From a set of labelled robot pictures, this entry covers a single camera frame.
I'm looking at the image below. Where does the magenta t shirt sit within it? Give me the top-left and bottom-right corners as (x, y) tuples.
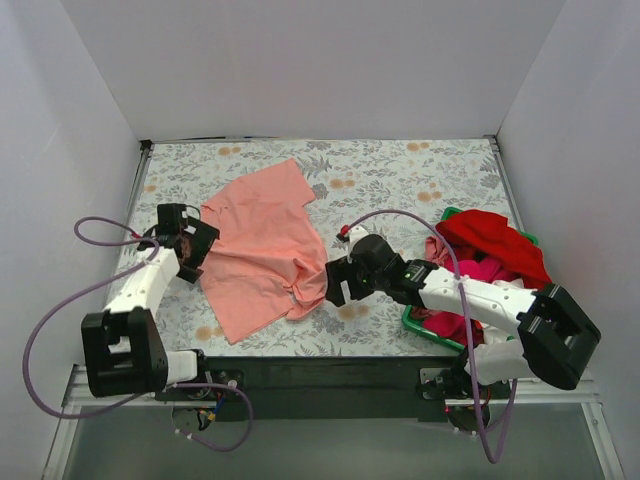
(418, 262), (496, 346)

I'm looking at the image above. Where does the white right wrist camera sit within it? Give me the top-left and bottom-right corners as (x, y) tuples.
(336, 225), (369, 244)

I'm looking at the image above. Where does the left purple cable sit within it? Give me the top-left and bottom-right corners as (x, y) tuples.
(22, 215), (255, 454)

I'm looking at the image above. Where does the white t shirt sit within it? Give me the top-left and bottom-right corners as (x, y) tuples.
(466, 279), (533, 385)

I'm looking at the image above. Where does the dusty pink t shirt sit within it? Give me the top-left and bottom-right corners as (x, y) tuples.
(425, 236), (454, 272)

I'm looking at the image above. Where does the red t shirt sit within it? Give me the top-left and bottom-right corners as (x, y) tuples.
(436, 209), (551, 289)

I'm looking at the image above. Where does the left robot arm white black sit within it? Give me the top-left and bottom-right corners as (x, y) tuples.
(81, 203), (219, 400)

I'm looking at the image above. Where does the floral patterned table mat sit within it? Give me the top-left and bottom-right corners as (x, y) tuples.
(129, 139), (520, 356)

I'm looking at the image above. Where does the green plastic basket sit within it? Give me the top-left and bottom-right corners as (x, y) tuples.
(408, 209), (551, 347)

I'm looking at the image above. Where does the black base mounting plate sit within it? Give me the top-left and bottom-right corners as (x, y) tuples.
(156, 356), (472, 422)

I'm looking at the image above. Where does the salmon pink t shirt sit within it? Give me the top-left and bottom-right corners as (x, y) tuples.
(200, 159), (327, 344)

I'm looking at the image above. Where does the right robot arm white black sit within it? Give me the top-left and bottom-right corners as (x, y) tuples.
(325, 234), (601, 398)

